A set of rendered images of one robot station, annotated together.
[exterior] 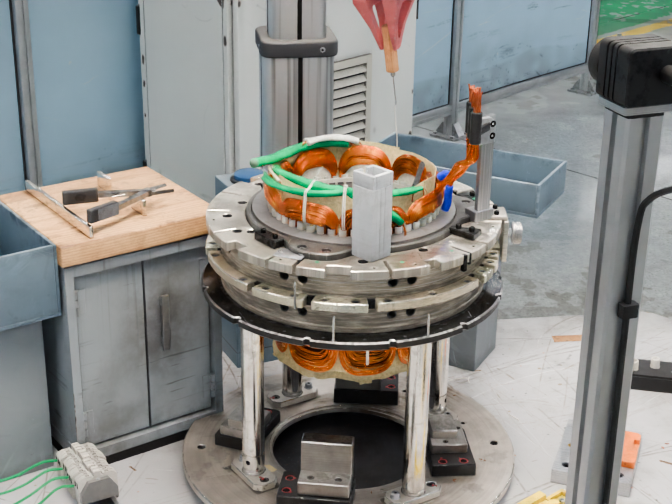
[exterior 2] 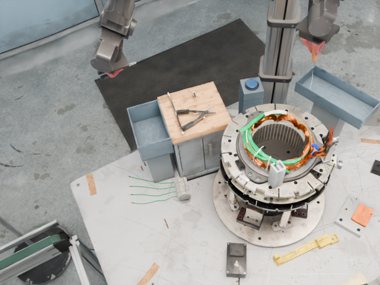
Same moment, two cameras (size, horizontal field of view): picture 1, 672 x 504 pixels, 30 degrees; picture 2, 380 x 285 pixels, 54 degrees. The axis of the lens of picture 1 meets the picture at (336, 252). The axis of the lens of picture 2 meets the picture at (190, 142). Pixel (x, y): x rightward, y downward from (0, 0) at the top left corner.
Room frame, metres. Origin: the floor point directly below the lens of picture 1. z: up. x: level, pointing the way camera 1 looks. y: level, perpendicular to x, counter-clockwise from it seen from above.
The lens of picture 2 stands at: (0.66, -0.04, 2.00)
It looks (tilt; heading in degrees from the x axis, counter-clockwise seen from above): 56 degrees down; 25
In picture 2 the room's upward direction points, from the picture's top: 8 degrees counter-clockwise
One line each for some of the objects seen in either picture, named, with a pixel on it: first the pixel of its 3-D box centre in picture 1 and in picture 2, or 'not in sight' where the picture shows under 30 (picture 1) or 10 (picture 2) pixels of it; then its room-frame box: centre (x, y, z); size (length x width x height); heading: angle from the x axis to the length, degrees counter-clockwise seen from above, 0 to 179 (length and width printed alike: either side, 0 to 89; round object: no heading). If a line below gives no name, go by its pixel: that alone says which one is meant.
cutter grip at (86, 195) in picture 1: (80, 196); (182, 112); (1.33, 0.29, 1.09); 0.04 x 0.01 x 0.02; 110
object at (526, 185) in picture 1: (456, 257); (327, 118); (1.55, -0.16, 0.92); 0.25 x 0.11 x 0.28; 63
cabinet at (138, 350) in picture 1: (114, 323); (197, 136); (1.36, 0.27, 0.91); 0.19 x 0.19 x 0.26; 35
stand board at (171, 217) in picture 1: (108, 213); (193, 111); (1.36, 0.27, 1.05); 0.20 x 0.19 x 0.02; 125
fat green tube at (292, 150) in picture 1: (298, 150); (260, 120); (1.31, 0.04, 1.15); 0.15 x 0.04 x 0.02; 131
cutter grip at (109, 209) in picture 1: (102, 211); (188, 125); (1.28, 0.26, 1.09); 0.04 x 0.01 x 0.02; 140
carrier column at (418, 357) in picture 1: (416, 414); (286, 212); (1.16, -0.09, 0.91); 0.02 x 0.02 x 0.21
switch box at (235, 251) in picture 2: not in sight; (236, 259); (1.01, 0.03, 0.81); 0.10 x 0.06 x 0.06; 13
